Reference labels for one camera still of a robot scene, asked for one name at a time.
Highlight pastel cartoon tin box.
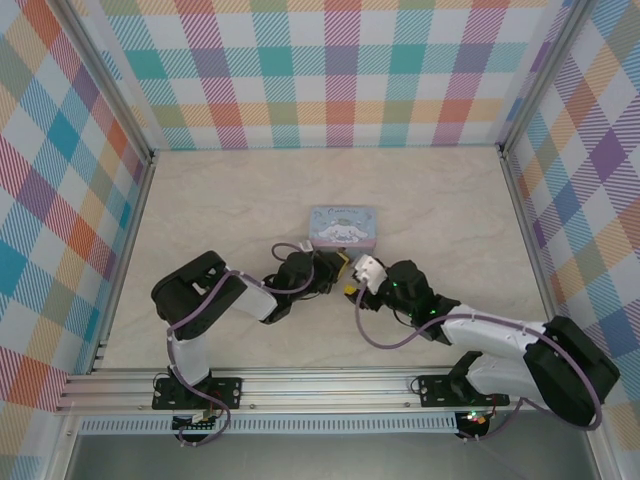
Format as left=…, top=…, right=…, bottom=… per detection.
left=307, top=204, right=380, bottom=252

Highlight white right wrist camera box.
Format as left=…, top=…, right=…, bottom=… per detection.
left=351, top=254, right=389, bottom=293

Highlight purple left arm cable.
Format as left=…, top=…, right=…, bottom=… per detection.
left=167, top=241, right=317, bottom=448

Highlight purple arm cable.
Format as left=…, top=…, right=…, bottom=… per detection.
left=353, top=284, right=604, bottom=444
left=167, top=241, right=317, bottom=448

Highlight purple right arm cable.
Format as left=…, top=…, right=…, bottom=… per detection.
left=353, top=284, right=604, bottom=444

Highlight aluminium front frame rail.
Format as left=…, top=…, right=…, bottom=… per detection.
left=54, top=367, right=606, bottom=415

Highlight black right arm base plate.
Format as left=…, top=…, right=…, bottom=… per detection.
left=418, top=374, right=511, bottom=408

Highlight aluminium right side rail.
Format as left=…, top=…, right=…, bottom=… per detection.
left=498, top=144, right=572, bottom=370

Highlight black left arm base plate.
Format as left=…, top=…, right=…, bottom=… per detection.
left=152, top=377, right=244, bottom=412

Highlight white slotted cable duct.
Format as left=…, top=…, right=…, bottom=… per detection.
left=79, top=417, right=459, bottom=436

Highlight aluminium left side rail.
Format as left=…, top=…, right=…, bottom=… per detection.
left=88, top=149, right=157, bottom=375

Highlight aluminium right frame post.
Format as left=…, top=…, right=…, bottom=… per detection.
left=498, top=0, right=594, bottom=156

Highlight aluminium frame post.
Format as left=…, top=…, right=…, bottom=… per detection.
left=62, top=0, right=156, bottom=164
left=498, top=0, right=594, bottom=156

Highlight aluminium left frame post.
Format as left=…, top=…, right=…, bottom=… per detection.
left=62, top=0, right=156, bottom=164

